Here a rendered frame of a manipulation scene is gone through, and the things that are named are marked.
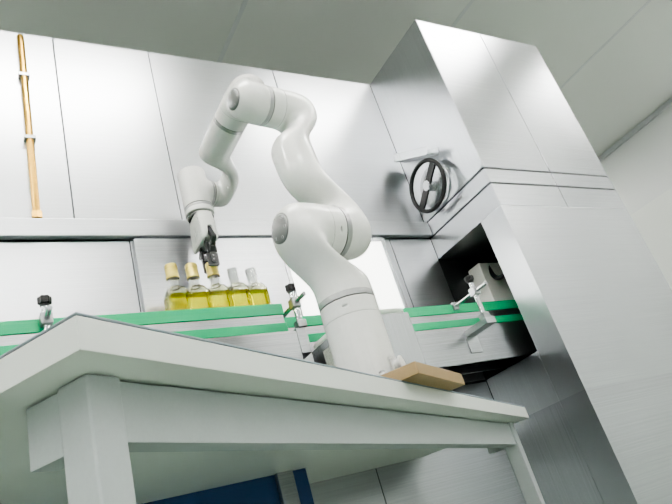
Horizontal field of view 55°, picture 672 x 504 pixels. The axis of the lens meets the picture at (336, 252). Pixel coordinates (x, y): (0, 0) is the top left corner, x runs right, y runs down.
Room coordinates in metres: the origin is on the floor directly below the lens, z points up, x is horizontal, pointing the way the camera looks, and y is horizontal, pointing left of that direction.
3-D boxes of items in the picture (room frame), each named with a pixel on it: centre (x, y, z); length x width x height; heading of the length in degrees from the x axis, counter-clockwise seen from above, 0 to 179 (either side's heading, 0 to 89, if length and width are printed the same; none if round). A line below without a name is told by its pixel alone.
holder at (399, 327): (1.59, 0.02, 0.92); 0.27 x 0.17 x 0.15; 35
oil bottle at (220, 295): (1.60, 0.35, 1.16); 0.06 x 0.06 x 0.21; 34
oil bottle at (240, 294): (1.64, 0.30, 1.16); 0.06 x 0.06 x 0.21; 35
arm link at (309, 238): (1.23, 0.03, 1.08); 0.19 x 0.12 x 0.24; 133
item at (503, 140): (2.34, -0.76, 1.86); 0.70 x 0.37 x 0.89; 125
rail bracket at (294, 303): (1.58, 0.16, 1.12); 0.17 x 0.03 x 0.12; 35
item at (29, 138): (1.48, 0.77, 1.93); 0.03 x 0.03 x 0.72; 35
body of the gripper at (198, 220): (1.60, 0.35, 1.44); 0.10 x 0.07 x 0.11; 34
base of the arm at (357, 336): (1.25, 0.01, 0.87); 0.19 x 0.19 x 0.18
